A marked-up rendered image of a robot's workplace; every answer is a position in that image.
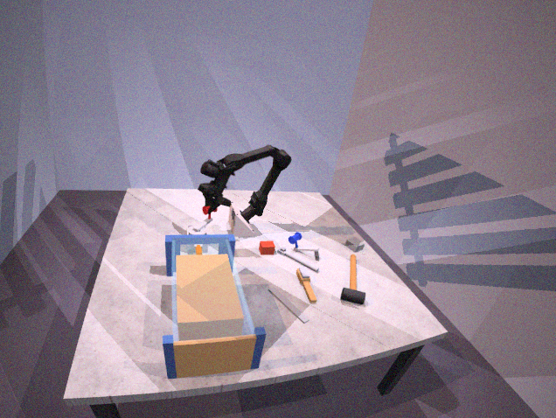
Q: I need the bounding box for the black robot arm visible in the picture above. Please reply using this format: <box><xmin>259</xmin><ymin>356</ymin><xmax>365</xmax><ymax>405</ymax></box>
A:
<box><xmin>199</xmin><ymin>144</ymin><xmax>291</xmax><ymax>224</ymax></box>

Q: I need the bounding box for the black mallet with wooden handle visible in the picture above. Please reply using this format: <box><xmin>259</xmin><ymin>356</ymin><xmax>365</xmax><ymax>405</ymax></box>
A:
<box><xmin>340</xmin><ymin>254</ymin><xmax>366</xmax><ymax>304</ymax></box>

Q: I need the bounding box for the grey flat bar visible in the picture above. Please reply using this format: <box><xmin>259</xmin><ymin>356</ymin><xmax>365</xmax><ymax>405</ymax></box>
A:
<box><xmin>269</xmin><ymin>287</ymin><xmax>309</xmax><ymax>324</ymax></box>

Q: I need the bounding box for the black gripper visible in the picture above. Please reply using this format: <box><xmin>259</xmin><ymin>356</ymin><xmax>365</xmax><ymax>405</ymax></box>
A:
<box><xmin>203</xmin><ymin>179</ymin><xmax>231</xmax><ymax>214</ymax></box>

